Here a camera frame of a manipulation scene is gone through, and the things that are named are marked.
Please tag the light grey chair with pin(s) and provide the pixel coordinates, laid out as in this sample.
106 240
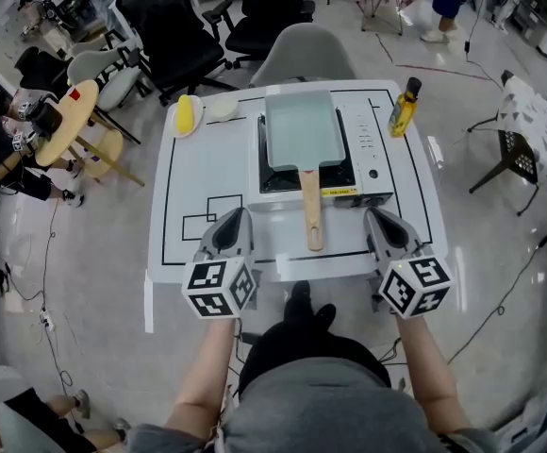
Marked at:
108 71

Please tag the person's left forearm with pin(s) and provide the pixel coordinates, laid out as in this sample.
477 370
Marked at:
203 375

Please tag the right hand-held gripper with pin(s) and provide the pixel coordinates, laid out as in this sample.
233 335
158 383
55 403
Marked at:
396 257

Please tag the white oval plate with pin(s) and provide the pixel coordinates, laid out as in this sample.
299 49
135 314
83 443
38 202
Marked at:
198 111

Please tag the white power strip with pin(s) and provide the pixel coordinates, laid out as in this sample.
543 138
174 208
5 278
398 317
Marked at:
47 319

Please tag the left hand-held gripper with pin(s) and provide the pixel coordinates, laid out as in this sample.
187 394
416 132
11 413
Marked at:
221 253

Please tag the yellow oil bottle black cap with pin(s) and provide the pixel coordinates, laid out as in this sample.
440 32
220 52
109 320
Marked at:
402 111

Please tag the black mesh office chair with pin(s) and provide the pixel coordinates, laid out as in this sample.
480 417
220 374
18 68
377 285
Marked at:
170 36

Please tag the person's right forearm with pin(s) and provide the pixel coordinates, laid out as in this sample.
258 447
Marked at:
429 375

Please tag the yellow rolled omelette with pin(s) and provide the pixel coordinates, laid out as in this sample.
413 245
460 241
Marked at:
185 112

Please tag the white portable gas stove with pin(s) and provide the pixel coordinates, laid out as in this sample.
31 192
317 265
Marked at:
370 158

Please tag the person's grey shirt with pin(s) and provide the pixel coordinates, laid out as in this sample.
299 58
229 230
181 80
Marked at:
320 413

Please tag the red square card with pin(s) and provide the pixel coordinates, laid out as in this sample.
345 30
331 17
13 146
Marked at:
74 95

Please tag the person's black trousers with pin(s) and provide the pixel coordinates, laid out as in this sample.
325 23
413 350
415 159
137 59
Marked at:
302 342

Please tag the small white round dish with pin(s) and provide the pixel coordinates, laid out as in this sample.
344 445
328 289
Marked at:
221 108

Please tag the round wooden side table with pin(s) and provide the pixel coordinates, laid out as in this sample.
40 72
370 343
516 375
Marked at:
66 125

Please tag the black table triangle-print cloth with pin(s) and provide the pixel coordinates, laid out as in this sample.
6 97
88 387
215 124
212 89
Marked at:
535 130

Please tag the grey shell chair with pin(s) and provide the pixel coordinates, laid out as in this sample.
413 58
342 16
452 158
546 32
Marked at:
304 52

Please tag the round wooden stool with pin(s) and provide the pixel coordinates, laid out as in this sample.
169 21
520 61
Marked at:
104 151

